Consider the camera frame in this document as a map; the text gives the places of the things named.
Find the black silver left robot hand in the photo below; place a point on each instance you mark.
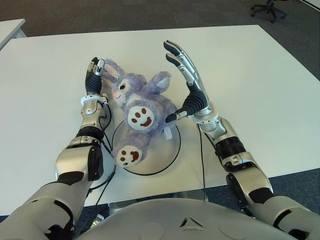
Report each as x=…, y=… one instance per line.
x=93, y=83

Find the white neighbouring desk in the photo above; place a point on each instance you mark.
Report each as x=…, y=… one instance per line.
x=10, y=30

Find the white plate with black rim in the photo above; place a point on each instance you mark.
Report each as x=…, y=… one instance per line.
x=160, y=160

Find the purple plush bunny doll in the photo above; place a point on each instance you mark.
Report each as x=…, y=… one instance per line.
x=150, y=100

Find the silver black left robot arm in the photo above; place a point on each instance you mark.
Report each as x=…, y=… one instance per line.
x=75, y=160

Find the black office chair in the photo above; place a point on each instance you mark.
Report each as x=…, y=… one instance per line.
x=268, y=10

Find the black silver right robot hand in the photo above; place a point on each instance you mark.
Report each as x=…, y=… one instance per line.
x=197, y=100

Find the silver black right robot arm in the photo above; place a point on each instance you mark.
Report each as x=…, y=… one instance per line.
x=245, y=180

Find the silver robot torso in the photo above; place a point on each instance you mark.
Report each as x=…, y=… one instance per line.
x=187, y=222

